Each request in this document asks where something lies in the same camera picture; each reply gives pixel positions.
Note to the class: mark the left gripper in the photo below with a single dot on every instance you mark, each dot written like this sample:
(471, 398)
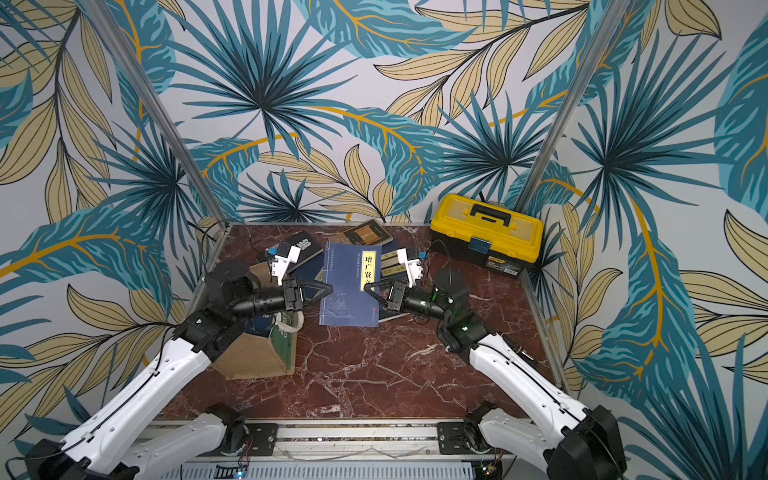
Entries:
(290, 284)

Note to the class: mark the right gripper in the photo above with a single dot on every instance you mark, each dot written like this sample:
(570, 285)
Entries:
(396, 296)

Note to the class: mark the blue book stack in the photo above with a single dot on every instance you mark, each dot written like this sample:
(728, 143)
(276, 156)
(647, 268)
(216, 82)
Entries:
(259, 326)
(389, 256)

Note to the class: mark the green burlap Christmas bag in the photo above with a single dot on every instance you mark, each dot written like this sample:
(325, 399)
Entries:
(250, 357)

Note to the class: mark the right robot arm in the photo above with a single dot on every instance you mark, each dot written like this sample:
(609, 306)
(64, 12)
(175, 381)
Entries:
(561, 437)

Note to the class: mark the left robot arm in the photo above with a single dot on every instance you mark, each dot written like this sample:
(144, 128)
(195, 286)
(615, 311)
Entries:
(102, 447)

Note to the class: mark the blue book top stack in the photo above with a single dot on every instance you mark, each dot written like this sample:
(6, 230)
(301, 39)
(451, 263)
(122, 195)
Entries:
(389, 256)

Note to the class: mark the dark wolf cover book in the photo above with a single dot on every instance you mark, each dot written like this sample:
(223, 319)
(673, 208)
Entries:
(309, 248)

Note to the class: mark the brown cover book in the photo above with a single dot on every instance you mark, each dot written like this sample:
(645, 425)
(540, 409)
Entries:
(369, 233)

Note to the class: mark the yellow black toolbox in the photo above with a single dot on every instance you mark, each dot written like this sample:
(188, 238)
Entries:
(487, 235)

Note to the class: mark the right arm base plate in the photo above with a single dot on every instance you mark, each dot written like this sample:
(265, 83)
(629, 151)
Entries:
(461, 438)

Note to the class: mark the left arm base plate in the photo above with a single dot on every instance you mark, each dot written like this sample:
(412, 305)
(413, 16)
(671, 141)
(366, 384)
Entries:
(252, 441)

